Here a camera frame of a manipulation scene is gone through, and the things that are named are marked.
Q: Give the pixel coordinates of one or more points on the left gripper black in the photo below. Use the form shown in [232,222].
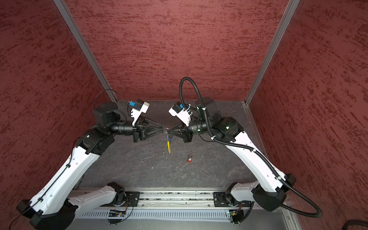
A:
[138,132]

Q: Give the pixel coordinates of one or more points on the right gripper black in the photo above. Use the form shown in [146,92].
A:
[186,133]

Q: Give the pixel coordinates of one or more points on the yellow capped key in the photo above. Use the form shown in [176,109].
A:
[168,145]

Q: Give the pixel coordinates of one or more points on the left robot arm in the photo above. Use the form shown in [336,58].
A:
[51,208]

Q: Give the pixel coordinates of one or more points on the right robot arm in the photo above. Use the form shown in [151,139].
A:
[267,191]

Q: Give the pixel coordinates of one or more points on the left circuit board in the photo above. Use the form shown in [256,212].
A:
[116,214]

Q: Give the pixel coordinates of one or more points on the circuit board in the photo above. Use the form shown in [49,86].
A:
[116,214]
[236,216]

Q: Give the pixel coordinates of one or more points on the right circuit board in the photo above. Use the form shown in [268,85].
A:
[236,216]

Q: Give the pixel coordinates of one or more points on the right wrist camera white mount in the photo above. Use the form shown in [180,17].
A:
[178,110]

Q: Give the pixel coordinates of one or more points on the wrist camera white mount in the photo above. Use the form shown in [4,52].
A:
[137,108]
[178,110]

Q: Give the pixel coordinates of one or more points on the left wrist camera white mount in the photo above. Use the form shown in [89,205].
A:
[137,108]

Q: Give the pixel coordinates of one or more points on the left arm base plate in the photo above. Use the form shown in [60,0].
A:
[130,199]

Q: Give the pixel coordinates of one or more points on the aluminium mounting rail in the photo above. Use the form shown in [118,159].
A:
[175,198]

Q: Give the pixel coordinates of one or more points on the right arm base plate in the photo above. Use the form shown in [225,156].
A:
[224,199]

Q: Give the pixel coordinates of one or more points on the white slotted cable duct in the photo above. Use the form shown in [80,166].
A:
[164,214]

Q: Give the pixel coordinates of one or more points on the left aluminium corner post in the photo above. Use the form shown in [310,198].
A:
[72,25]

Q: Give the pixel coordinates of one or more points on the aluminium corner post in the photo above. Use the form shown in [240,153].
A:
[283,24]
[72,25]

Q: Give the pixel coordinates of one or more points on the right aluminium corner post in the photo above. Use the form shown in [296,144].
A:
[283,24]

